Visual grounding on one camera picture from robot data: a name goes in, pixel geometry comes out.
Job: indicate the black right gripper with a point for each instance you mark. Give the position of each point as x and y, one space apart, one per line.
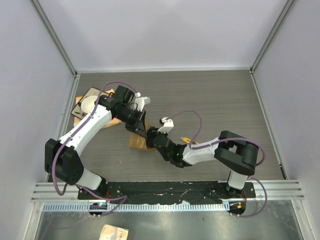
152 133

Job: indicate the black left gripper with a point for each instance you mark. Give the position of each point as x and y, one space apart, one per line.
139 127

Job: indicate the brown cardboard express box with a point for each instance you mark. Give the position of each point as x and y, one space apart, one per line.
138 142

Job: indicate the yellow utility knife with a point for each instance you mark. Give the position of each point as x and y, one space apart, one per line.
188 140

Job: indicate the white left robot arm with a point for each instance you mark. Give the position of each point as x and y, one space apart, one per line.
62 156

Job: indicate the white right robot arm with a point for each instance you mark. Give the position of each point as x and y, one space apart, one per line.
232 150

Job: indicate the white floral bowl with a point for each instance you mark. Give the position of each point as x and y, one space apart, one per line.
88 103

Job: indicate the floral square plate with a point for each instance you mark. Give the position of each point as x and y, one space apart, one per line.
76 111

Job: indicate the pink paper packet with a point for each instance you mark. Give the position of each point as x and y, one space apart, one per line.
110 232

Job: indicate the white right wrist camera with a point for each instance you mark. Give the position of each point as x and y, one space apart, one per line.
166 125

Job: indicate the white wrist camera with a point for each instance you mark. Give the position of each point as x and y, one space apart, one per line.
140 101
166 125

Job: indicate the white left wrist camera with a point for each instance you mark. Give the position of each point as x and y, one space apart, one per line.
140 101

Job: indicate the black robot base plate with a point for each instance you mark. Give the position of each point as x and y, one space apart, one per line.
169 192

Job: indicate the white slotted cable duct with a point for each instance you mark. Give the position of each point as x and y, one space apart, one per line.
126 208

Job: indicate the aluminium frame rail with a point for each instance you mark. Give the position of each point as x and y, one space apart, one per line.
275 189

